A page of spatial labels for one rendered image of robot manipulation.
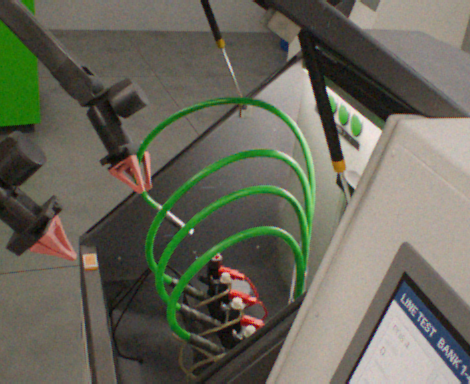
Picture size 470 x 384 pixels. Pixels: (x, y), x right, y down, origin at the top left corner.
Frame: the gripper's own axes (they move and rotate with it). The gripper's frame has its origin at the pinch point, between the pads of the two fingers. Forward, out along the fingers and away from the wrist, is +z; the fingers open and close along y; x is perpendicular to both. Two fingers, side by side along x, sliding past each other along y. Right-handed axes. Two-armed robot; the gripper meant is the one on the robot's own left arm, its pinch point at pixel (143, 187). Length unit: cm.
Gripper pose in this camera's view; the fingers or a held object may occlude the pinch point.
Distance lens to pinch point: 128.9
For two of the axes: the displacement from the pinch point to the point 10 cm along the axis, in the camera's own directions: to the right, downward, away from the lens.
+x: -7.7, 4.6, 4.4
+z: 5.0, 8.6, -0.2
